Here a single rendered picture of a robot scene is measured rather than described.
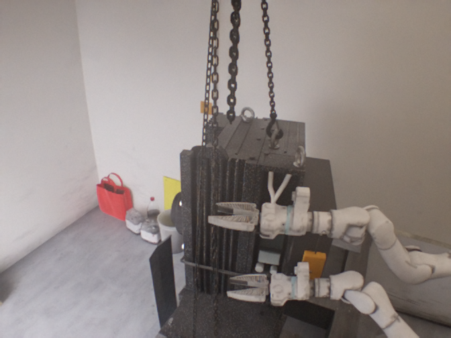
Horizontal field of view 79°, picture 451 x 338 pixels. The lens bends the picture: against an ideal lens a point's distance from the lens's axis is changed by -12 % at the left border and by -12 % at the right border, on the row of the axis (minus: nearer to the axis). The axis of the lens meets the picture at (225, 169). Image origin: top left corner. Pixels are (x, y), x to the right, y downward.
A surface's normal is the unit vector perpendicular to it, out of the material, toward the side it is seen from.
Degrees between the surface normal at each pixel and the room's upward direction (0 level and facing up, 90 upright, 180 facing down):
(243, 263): 90
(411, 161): 90
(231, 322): 0
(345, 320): 0
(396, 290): 90
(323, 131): 90
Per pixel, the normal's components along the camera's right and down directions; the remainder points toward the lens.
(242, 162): -0.22, 0.46
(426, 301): -0.44, 0.41
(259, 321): 0.04, -0.88
